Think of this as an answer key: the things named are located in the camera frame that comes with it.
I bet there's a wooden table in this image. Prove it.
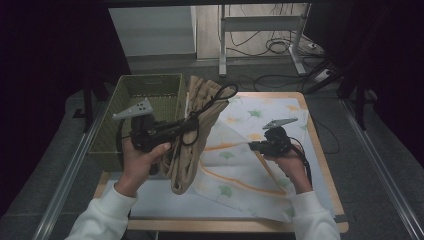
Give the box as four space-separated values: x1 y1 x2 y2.
93 91 350 234

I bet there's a person's left hand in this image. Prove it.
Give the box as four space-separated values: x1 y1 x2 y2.
114 139 173 198

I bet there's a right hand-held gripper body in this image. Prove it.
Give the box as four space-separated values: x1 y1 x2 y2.
262 117 299 158

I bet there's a white table sheet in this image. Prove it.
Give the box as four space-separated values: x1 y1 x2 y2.
129 95 337 222

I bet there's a green woven basket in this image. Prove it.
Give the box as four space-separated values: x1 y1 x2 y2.
87 73 188 173

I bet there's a white power strip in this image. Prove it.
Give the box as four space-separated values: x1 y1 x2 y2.
313 68 333 83

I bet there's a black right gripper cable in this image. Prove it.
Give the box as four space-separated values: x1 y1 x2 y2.
288 136 314 187

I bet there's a beige garment with black drawstring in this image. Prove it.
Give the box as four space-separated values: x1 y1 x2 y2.
159 75 239 196

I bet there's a white cabinet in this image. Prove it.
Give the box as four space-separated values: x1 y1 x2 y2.
108 4 198 72

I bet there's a black floor cable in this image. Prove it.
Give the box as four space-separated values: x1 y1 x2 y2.
313 116 342 156

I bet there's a white leaf-print mesh laundry bag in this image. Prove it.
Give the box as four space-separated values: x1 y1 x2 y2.
191 95 312 224

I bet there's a white metal desk frame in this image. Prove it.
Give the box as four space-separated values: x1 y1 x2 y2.
218 3 313 78

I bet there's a person's right hand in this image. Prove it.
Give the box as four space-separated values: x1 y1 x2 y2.
264 146 314 195

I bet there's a bundle of black floor cables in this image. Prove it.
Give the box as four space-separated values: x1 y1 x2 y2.
228 3 303 58

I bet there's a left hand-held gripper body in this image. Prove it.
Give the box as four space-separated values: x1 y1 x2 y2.
112 98 183 153

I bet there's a dark stand leg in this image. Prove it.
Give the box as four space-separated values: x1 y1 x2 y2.
72 74 113 134
337 78 369 132

